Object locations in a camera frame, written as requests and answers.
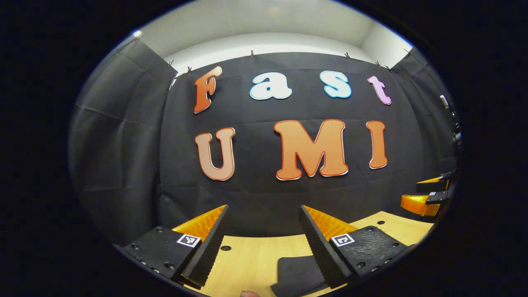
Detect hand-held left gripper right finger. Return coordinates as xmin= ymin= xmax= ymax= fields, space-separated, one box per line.
xmin=299 ymin=205 xmax=416 ymax=288

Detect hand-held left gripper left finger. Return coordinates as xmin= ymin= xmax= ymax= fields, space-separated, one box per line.
xmin=119 ymin=204 xmax=231 ymax=289

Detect dark jeans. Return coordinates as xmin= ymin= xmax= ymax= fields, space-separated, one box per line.
xmin=270 ymin=255 xmax=330 ymax=297

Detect black backdrop cloth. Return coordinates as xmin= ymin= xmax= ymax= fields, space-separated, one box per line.
xmin=68 ymin=39 xmax=460 ymax=248

